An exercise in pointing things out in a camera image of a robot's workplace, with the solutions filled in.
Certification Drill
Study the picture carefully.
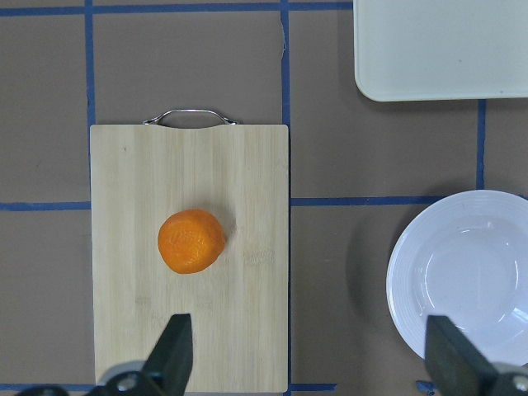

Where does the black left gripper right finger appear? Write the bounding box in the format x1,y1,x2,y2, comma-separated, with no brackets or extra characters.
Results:
424,315,497,395

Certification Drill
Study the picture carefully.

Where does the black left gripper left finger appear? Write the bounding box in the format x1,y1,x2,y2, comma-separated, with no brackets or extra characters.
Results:
142,313,193,396

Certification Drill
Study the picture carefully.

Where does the orange fruit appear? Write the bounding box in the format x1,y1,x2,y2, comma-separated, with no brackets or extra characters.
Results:
158,209,226,275

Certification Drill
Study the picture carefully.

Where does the cream rectangular tray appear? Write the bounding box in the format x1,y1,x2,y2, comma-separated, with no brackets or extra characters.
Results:
353,1,527,101

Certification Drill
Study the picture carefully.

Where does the white round plate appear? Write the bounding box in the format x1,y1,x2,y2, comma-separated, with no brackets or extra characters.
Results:
386,190,527,366

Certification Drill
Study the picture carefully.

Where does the wooden cutting board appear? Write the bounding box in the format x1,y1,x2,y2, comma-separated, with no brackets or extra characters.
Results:
90,120,289,394

